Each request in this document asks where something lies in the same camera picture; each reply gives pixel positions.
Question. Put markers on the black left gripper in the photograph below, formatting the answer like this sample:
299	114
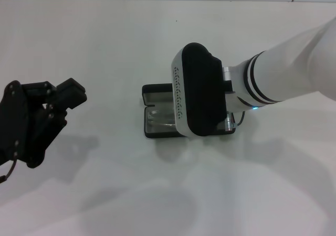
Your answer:
21	123

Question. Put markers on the black glasses case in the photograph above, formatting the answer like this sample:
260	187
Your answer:
157	90

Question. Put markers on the clear transparent glasses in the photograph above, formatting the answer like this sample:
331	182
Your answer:
160	116

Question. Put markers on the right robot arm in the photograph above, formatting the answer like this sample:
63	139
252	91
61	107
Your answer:
283	68

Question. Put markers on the right silver connector plug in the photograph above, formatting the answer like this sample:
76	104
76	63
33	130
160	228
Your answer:
229	122

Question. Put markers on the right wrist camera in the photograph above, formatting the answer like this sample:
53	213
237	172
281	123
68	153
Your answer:
202	89

